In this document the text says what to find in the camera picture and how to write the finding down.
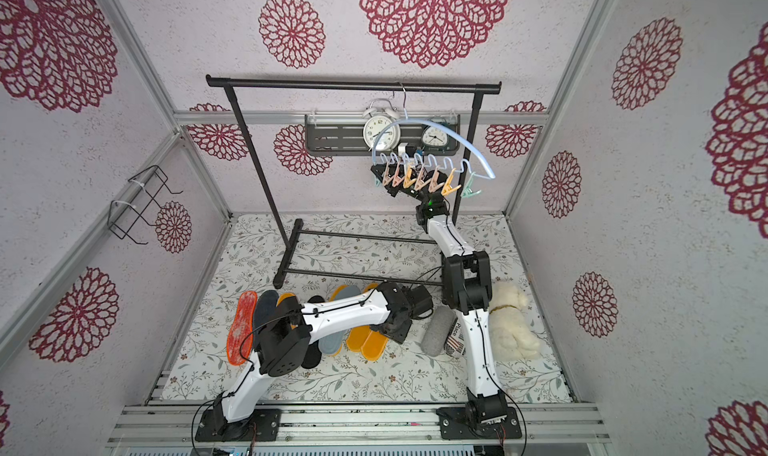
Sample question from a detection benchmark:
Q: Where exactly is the light blue clip hanger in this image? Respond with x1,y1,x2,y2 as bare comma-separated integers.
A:
371,106,486,198

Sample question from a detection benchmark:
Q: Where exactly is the orange yellow insole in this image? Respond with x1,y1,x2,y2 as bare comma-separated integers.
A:
277,293,296,306

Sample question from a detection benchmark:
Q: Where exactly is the dark grey felt insole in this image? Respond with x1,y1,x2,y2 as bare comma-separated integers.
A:
252,290,279,337

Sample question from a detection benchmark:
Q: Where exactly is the white dotted foam insole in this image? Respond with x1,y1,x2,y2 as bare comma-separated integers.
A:
301,295,325,370

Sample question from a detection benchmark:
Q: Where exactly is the red translucent gel insole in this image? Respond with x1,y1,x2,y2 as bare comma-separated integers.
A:
226,291,258,366

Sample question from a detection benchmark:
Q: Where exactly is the yellow-edged grey felt insole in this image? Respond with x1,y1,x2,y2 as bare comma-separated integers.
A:
321,285,347,356

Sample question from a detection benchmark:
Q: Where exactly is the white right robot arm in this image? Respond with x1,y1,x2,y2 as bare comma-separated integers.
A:
371,164,527,440

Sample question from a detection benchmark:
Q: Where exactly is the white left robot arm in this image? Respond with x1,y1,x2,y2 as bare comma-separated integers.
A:
191,282,434,444

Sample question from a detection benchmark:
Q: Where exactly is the small green alarm clock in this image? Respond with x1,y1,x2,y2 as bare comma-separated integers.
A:
421,125,451,151

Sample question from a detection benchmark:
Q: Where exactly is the white twin-bell alarm clock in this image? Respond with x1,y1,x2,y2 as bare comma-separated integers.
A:
362,98,401,152

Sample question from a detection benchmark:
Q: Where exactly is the grey felt roll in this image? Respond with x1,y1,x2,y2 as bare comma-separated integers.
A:
420,306,456,357

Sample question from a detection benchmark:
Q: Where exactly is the black metal clothes rack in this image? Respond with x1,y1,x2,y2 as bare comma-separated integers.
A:
205,75,502,289

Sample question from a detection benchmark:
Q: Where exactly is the black wire wall basket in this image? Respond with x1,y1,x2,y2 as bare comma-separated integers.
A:
106,164,183,246

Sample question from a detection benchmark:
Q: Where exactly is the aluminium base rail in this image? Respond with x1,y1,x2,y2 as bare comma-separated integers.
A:
105,403,614,455

